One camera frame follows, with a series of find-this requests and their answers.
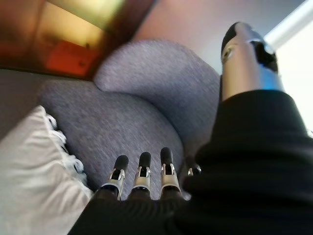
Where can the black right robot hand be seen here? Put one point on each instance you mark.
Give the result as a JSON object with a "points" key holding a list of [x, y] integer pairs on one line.
{"points": [[244, 171]]}

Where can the white fringed cushion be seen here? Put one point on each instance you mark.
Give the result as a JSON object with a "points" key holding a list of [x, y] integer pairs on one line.
{"points": [[31, 171]]}

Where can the grey fabric armchair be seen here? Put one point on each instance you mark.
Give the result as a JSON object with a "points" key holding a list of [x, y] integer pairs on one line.
{"points": [[137, 98]]}

